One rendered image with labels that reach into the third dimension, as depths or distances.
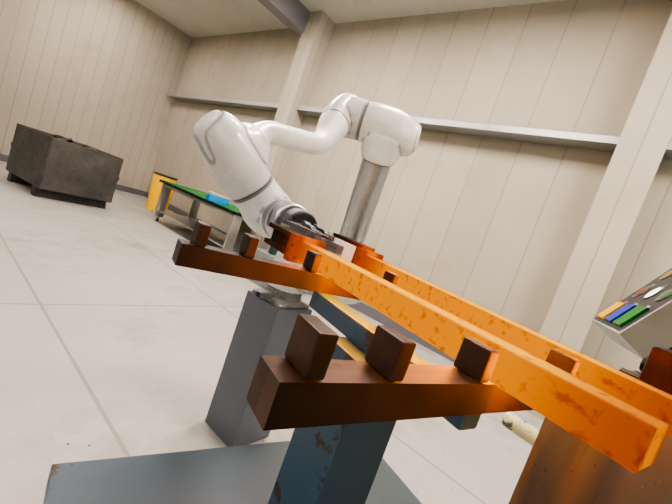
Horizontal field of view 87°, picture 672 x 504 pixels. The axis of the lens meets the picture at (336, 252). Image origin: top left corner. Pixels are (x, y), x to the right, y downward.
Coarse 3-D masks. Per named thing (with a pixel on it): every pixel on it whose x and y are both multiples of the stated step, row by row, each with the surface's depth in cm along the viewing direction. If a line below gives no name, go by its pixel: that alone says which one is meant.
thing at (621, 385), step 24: (360, 264) 51; (384, 264) 48; (408, 288) 43; (432, 288) 41; (456, 312) 38; (480, 312) 36; (504, 336) 33; (528, 336) 32; (600, 384) 27; (624, 384) 26; (648, 384) 27; (648, 408) 25
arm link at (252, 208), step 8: (272, 176) 78; (272, 184) 76; (256, 192) 73; (264, 192) 74; (272, 192) 75; (280, 192) 77; (240, 200) 74; (248, 200) 74; (256, 200) 74; (264, 200) 75; (272, 200) 75; (240, 208) 76; (248, 208) 75; (256, 208) 75; (264, 208) 75; (248, 216) 76; (256, 216) 75; (248, 224) 82; (256, 224) 77; (256, 232) 81; (264, 232) 76
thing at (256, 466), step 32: (224, 448) 44; (256, 448) 46; (64, 480) 33; (96, 480) 34; (128, 480) 35; (160, 480) 36; (192, 480) 38; (224, 480) 39; (256, 480) 41; (384, 480) 48
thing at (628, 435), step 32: (288, 256) 43; (352, 288) 33; (384, 288) 30; (416, 320) 27; (448, 320) 24; (448, 352) 24; (512, 352) 21; (512, 384) 20; (544, 384) 19; (576, 384) 18; (576, 416) 18; (608, 416) 17; (640, 416) 17; (608, 448) 16; (640, 448) 16
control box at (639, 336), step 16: (640, 288) 110; (656, 288) 98; (640, 304) 95; (656, 304) 86; (592, 320) 116; (640, 320) 84; (656, 320) 83; (608, 336) 112; (624, 336) 85; (640, 336) 84; (656, 336) 83; (640, 352) 84
